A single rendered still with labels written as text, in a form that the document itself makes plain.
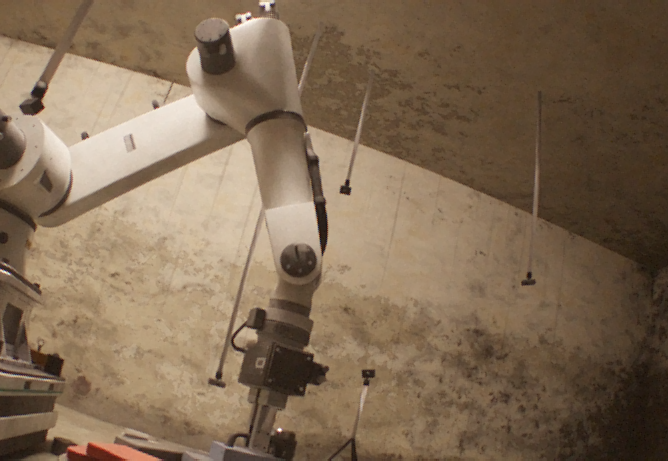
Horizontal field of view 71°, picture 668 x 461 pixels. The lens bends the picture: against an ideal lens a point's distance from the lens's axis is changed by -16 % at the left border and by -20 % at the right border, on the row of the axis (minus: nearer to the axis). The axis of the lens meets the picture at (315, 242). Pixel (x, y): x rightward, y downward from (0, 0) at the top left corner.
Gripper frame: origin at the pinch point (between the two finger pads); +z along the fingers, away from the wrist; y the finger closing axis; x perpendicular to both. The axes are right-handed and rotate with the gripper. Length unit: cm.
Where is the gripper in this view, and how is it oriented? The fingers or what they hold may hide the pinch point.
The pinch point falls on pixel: (256, 438)
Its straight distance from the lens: 165.6
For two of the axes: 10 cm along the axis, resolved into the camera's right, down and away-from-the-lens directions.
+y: 4.4, -1.9, -8.8
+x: 8.7, 3.4, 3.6
